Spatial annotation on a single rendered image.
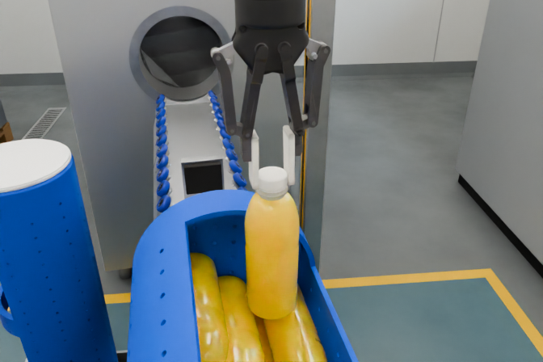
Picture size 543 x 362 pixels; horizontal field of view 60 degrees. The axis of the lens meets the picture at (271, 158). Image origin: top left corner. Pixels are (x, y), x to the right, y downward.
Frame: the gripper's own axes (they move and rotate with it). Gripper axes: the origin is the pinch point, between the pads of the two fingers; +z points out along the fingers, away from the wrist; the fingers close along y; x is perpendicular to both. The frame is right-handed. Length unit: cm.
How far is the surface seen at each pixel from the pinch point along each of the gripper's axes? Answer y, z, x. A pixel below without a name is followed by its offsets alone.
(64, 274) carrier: 45, 59, -57
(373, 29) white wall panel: -199, 81, -411
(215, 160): 3, 25, -50
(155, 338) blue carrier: 15.7, 14.1, 12.2
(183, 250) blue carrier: 11.8, 11.5, 1.0
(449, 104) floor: -240, 133, -319
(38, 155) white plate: 47, 29, -71
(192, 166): 8, 26, -49
